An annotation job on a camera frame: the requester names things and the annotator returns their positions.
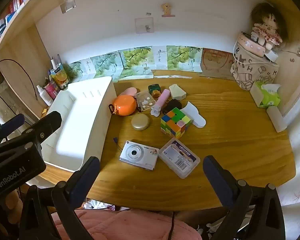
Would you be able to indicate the pink framed wall picture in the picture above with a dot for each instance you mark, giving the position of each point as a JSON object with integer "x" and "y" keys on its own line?
{"x": 144, "y": 25}

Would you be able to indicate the pink stick with white cap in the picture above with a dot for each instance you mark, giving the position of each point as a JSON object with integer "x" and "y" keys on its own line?
{"x": 161, "y": 100}

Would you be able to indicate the person's left hand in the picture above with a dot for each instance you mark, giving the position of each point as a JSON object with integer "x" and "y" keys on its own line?
{"x": 12, "y": 202}

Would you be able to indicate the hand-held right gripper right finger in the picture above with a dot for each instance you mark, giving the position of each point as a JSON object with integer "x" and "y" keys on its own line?
{"x": 216, "y": 177}

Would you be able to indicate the white plastic bottle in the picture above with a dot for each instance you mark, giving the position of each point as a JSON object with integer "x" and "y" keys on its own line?
{"x": 43, "y": 95}

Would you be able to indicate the brown paper bag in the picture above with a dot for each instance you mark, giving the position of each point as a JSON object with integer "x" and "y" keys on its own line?
{"x": 216, "y": 61}

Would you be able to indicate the silver compact camera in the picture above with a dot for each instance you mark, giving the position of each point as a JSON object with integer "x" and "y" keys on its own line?
{"x": 138, "y": 155}

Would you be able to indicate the white floral bedsheet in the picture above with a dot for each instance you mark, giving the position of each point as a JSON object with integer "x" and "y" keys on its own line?
{"x": 297, "y": 167}

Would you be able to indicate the white wedge box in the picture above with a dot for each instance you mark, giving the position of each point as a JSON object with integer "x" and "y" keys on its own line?
{"x": 178, "y": 91}

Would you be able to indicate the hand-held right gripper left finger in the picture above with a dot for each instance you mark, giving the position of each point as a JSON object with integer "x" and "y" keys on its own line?
{"x": 83, "y": 177}

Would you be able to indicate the blue white jars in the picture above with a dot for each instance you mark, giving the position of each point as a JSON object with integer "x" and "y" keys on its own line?
{"x": 1, "y": 26}

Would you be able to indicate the white plastic holder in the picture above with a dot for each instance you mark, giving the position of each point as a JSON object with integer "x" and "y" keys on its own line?
{"x": 193, "y": 116}

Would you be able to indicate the colourful puzzle cube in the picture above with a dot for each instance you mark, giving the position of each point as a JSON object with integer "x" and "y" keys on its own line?
{"x": 175, "y": 122}

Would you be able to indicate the pink handheld fan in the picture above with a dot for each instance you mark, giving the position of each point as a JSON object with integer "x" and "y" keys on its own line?
{"x": 130, "y": 91}

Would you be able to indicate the wooden shelf unit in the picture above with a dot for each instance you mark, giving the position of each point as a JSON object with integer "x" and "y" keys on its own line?
{"x": 22, "y": 45}

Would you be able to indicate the orange round case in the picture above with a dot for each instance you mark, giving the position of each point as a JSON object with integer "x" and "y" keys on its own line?
{"x": 123, "y": 105}

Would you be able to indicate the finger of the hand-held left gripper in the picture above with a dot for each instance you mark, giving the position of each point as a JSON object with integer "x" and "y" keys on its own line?
{"x": 12, "y": 125}
{"x": 47, "y": 125}

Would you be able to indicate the pink fleece clothing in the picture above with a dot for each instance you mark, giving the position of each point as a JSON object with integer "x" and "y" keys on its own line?
{"x": 115, "y": 227}

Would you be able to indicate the plush doll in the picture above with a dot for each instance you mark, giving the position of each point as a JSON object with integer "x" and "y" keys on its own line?
{"x": 266, "y": 23}

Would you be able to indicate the gold round compact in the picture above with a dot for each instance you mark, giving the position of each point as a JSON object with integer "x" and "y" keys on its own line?
{"x": 140, "y": 122}

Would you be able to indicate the small black box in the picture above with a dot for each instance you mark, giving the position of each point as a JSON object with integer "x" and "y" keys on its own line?
{"x": 172, "y": 105}

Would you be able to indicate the orange juice carton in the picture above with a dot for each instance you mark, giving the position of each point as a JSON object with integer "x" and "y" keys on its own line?
{"x": 60, "y": 76}

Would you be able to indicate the white rectangular box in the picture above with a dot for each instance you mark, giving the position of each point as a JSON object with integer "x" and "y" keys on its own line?
{"x": 277, "y": 118}

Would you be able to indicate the blue white tube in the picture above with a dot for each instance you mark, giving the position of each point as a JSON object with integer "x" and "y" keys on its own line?
{"x": 52, "y": 74}

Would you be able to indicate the clear plastic case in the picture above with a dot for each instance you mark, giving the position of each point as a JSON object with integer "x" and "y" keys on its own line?
{"x": 146, "y": 101}

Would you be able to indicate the clear acrylic wall holder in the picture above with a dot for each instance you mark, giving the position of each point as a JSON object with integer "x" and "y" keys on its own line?
{"x": 67, "y": 1}

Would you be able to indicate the pink round box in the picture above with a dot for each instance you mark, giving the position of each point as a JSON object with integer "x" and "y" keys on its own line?
{"x": 251, "y": 43}

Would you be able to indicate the green tissue pack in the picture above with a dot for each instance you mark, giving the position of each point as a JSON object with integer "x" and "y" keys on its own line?
{"x": 268, "y": 96}

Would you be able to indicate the green perfume bottle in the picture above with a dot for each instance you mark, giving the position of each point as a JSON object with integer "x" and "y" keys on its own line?
{"x": 155, "y": 90}

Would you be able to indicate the yellow bear wall sticker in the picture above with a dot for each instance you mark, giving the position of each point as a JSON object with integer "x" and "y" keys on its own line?
{"x": 167, "y": 10}

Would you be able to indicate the pink printed pack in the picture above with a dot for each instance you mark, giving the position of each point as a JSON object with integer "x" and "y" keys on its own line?
{"x": 49, "y": 90}

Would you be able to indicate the white plastic storage bin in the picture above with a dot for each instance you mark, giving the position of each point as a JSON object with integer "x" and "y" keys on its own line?
{"x": 77, "y": 120}

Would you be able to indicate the white charger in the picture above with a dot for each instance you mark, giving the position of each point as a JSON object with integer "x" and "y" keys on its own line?
{"x": 271, "y": 55}

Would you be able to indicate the printed canvas bag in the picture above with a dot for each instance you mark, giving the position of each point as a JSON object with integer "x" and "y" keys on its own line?
{"x": 255, "y": 72}

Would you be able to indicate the clear labelled card box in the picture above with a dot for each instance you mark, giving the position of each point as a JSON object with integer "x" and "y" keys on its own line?
{"x": 178, "y": 158}

